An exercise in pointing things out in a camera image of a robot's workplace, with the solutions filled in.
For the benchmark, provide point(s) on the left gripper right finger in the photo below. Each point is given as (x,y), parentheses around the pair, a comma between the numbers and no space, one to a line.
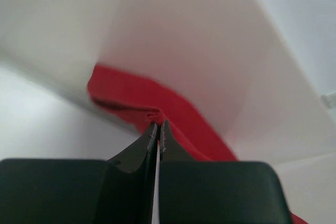
(192,191)

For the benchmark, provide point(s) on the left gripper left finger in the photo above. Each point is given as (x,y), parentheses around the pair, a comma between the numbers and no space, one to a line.
(118,190)

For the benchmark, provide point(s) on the dark red t shirt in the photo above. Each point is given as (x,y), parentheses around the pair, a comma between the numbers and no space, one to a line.
(141,102)

